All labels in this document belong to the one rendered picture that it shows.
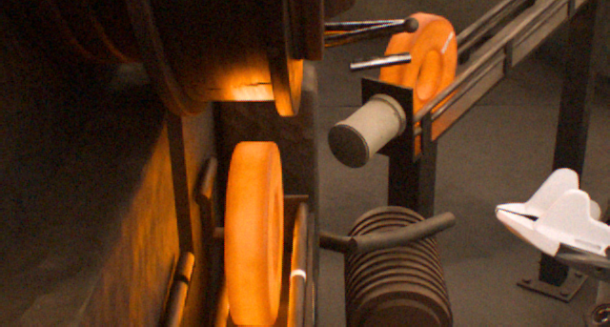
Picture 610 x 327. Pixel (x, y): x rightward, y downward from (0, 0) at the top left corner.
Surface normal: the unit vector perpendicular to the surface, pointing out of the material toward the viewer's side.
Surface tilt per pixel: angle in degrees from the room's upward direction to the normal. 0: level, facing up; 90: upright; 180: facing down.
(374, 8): 90
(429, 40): 90
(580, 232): 89
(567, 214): 89
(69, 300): 0
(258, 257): 73
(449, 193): 0
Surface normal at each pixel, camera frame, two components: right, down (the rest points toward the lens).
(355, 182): -0.02, -0.89
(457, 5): -0.26, 0.44
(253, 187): -0.04, -0.53
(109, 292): 1.00, 0.00
